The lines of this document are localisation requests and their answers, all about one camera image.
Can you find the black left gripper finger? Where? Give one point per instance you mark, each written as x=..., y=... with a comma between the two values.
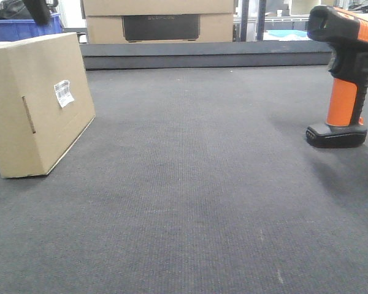
x=39, y=11

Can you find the brown cardboard package box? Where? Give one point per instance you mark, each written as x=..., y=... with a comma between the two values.
x=35, y=132

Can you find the orange black barcode scanner gun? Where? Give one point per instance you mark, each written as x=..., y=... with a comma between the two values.
x=346, y=33

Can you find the large printed cardboard box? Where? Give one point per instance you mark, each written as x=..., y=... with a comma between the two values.
x=122, y=22

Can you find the black bag in bin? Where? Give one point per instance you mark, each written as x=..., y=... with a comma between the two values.
x=14, y=10

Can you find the blue plastic bin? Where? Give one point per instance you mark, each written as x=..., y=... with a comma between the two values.
x=13, y=30

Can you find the white barcode label sticker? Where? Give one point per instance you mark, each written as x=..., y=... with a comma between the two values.
x=63, y=94

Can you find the blue tray with plastic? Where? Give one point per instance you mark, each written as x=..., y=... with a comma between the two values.
x=285, y=35

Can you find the dark grey foam step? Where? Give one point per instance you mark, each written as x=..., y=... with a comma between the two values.
x=203, y=55

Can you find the beige plastic container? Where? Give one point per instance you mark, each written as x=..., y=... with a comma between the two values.
x=302, y=7

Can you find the black metal post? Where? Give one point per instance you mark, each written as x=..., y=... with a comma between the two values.
x=244, y=20

